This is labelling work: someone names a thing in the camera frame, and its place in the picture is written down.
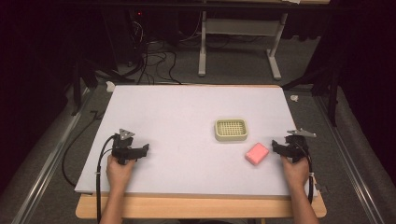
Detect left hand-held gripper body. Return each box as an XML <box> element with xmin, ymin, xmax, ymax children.
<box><xmin>111</xmin><ymin>128</ymin><xmax>145</xmax><ymax>166</ymax></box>

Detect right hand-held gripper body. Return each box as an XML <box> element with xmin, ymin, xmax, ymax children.
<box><xmin>277</xmin><ymin>128</ymin><xmax>318</xmax><ymax>164</ymax></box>

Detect pink soap bar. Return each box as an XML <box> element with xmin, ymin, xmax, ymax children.
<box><xmin>245</xmin><ymin>142</ymin><xmax>270</xmax><ymax>166</ymax></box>

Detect beige soap dish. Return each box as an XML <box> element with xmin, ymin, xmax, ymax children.
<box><xmin>214</xmin><ymin>118</ymin><xmax>249</xmax><ymax>143</ymax></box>

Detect person's left hand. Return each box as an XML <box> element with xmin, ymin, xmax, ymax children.
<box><xmin>106</xmin><ymin>154</ymin><xmax>136</xmax><ymax>194</ymax></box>

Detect person's right hand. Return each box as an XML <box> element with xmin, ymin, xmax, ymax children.
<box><xmin>280</xmin><ymin>154</ymin><xmax>311</xmax><ymax>191</ymax></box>

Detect white foam mat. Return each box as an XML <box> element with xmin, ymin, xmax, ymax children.
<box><xmin>74</xmin><ymin>84</ymin><xmax>319</xmax><ymax>198</ymax></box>

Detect black tripod stand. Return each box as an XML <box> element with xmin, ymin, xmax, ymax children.
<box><xmin>70</xmin><ymin>59</ymin><xmax>138</xmax><ymax>117</ymax></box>
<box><xmin>281</xmin><ymin>55</ymin><xmax>342</xmax><ymax>128</ymax></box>

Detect wooden table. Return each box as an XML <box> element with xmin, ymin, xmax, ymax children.
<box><xmin>75</xmin><ymin>83</ymin><xmax>328</xmax><ymax>219</ymax></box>

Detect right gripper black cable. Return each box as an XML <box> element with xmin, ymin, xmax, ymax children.
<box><xmin>298</xmin><ymin>143</ymin><xmax>315</xmax><ymax>205</ymax></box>

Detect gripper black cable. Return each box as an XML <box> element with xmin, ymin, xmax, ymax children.
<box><xmin>95</xmin><ymin>134</ymin><xmax>117</xmax><ymax>224</ymax></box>
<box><xmin>298</xmin><ymin>143</ymin><xmax>315</xmax><ymax>205</ymax></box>

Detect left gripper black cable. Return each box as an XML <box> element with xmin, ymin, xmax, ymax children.
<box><xmin>95</xmin><ymin>134</ymin><xmax>117</xmax><ymax>224</ymax></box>

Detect metal floor rail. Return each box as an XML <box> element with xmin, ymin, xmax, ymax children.
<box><xmin>314</xmin><ymin>94</ymin><xmax>386</xmax><ymax>224</ymax></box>
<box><xmin>10</xmin><ymin>87</ymin><xmax>94</xmax><ymax>224</ymax></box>

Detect black floor cables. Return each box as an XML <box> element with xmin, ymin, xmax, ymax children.
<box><xmin>124</xmin><ymin>18</ymin><xmax>206</xmax><ymax>86</ymax></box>

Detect white metal desk frame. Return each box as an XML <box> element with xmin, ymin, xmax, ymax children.
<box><xmin>197</xmin><ymin>10</ymin><xmax>289</xmax><ymax>81</ymax></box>

